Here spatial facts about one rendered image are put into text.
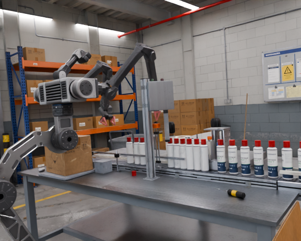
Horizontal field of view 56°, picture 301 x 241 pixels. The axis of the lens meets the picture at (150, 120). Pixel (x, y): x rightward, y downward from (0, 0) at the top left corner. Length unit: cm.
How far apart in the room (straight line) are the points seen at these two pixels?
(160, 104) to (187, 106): 373
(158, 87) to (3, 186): 107
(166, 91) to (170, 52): 592
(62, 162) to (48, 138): 26
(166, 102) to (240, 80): 486
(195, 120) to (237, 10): 272
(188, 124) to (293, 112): 209
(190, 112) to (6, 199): 426
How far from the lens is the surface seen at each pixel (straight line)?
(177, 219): 286
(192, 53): 723
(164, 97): 185
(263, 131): 647
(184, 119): 561
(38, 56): 572
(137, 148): 215
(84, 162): 224
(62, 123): 197
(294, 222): 48
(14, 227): 206
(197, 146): 184
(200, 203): 144
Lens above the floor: 132
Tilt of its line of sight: 3 degrees down
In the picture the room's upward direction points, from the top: 4 degrees counter-clockwise
